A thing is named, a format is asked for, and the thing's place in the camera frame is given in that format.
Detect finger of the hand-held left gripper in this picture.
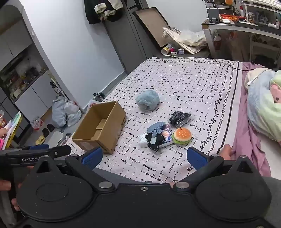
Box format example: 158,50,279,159
49,145,72,158
28,143,50,151

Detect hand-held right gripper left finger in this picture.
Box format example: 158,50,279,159
31,146,116,191

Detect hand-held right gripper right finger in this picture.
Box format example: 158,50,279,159
172,146,258,190

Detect burger plush toy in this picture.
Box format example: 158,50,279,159
171,128,193,145

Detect brown cardboard box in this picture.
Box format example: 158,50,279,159
72,100,127,155

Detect blue planet print tissue packet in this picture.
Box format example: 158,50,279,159
160,123,175,146

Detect blue knitted cloth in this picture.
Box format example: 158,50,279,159
147,122,165,135

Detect white tissue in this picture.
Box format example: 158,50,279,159
139,133,150,147

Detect person's left hand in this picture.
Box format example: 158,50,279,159
0,179,22,212

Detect black slippers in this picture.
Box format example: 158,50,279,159
42,123,55,138

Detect person's leg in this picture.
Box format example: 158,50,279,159
219,143,281,228

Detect colourful picture board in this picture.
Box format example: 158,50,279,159
3,111,24,150

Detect pale plastic bag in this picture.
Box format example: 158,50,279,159
67,110,82,128

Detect large grey plastic bag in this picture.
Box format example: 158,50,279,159
51,96,68,128

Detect black packet in clear wrap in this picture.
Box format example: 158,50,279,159
169,111,192,129

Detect white plastic bag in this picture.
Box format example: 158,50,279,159
64,100,80,115

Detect black lace cloth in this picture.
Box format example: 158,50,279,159
144,132,165,152

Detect red print plastic bag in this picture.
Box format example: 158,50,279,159
86,99,98,113

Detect pink bed sheet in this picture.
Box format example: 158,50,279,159
232,62,273,177

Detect black patterned white bedsheet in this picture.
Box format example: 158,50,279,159
65,57,242,184

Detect blue fluffy plush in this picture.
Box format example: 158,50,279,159
135,89,160,112

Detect pastel fluffy blanket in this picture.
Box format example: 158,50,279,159
244,67,281,145

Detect cream tote bag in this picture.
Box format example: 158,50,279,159
163,27,208,55

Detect paper cup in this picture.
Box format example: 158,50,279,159
161,43,174,56

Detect grey door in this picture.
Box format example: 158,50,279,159
103,0,148,75

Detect white desk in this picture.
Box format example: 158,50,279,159
201,18,281,64

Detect black framed brown board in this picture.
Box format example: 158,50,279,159
133,7,171,49

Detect dark hanging jacket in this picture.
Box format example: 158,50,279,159
84,0,124,25

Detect grey drawer organiser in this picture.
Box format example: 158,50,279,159
205,0,234,20

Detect white wall cabinet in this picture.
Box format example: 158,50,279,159
0,19,58,137

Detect white cable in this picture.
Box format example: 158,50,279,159
246,76,258,87

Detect black cable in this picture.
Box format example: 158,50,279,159
228,63,249,71

